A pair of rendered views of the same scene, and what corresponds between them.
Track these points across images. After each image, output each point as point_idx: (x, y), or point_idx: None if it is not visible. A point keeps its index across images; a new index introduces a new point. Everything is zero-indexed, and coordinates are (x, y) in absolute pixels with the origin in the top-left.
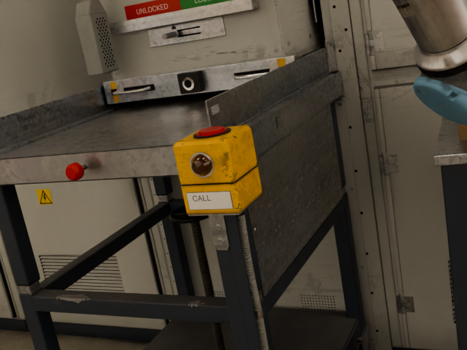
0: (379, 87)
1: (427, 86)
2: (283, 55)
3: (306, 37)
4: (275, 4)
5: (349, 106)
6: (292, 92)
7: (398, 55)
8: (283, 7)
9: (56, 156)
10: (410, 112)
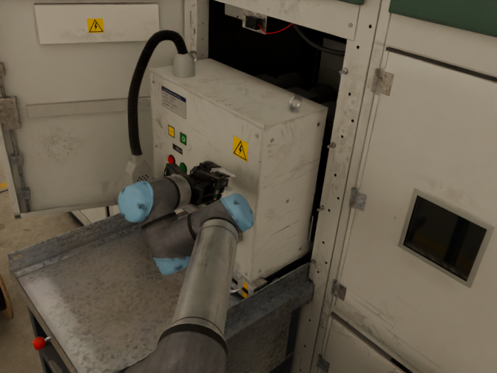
0: (333, 316)
1: None
2: (249, 280)
3: (292, 252)
4: (252, 247)
5: (313, 308)
6: (236, 320)
7: (351, 311)
8: (263, 246)
9: (40, 317)
10: (347, 348)
